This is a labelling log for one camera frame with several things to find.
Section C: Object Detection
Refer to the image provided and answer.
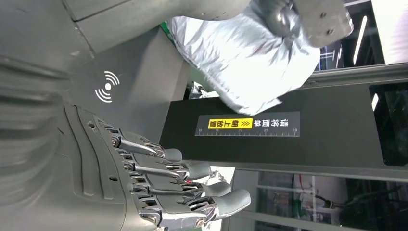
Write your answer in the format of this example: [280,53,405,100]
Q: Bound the white printed plastic bag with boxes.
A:
[187,82,237,189]

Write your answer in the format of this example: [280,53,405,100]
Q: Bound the black yellow ruler label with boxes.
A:
[194,111,301,138]

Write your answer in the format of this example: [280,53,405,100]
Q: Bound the green plastic crate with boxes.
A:
[160,21,175,45]

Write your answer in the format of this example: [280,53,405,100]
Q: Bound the black inbound scanner machine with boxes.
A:
[64,25,408,176]

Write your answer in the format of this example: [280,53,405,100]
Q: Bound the grey framed glass doors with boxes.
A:
[220,0,408,231]

